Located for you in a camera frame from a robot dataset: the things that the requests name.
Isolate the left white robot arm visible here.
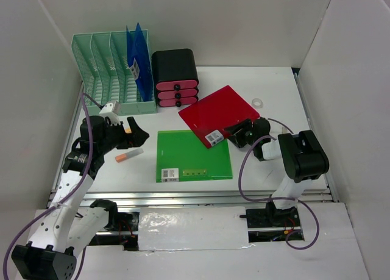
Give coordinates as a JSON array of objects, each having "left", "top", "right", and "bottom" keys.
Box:
[{"left": 11, "top": 115, "right": 149, "bottom": 279}]

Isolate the mint green file organizer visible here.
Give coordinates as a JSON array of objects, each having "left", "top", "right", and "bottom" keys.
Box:
[{"left": 71, "top": 31, "right": 157, "bottom": 116}]

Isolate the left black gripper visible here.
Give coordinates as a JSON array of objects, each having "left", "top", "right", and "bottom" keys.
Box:
[{"left": 98, "top": 117, "right": 149, "bottom": 154}]

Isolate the blue clip file folder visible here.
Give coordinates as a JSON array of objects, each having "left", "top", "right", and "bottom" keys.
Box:
[{"left": 126, "top": 23, "right": 153, "bottom": 102}]

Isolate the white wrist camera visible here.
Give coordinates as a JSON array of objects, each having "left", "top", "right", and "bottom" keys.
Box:
[
  {"left": 261, "top": 140, "right": 282, "bottom": 160},
  {"left": 99, "top": 101, "right": 121, "bottom": 125}
]

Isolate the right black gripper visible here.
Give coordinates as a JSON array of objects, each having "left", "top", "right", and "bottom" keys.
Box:
[{"left": 224, "top": 118, "right": 258, "bottom": 148}]

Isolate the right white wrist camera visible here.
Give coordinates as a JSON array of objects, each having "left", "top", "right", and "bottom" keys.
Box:
[{"left": 261, "top": 140, "right": 282, "bottom": 160}]

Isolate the aluminium rail frame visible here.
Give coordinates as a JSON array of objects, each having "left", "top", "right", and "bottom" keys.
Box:
[{"left": 47, "top": 66, "right": 339, "bottom": 207}]

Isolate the white foil covered panel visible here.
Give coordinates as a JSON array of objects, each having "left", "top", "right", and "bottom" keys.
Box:
[{"left": 138, "top": 207, "right": 249, "bottom": 251}]

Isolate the orange grey highlighter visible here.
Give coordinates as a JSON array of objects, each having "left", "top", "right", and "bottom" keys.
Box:
[{"left": 115, "top": 148, "right": 144, "bottom": 163}]

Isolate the black pink drawer unit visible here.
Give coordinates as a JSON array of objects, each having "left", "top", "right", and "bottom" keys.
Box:
[{"left": 152, "top": 48, "right": 199, "bottom": 107}]

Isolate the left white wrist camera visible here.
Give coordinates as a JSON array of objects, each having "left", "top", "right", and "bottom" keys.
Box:
[{"left": 99, "top": 101, "right": 121, "bottom": 125}]

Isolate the clear tape roll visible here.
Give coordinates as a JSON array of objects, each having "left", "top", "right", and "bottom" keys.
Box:
[{"left": 252, "top": 98, "right": 263, "bottom": 109}]

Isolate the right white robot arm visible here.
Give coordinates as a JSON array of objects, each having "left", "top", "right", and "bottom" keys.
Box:
[{"left": 224, "top": 118, "right": 329, "bottom": 229}]

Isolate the red clip file folder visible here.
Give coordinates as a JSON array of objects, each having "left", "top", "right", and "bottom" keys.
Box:
[{"left": 179, "top": 85, "right": 260, "bottom": 149}]

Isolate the green clip file folder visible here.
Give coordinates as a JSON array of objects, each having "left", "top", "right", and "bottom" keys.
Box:
[{"left": 156, "top": 130, "right": 233, "bottom": 183}]

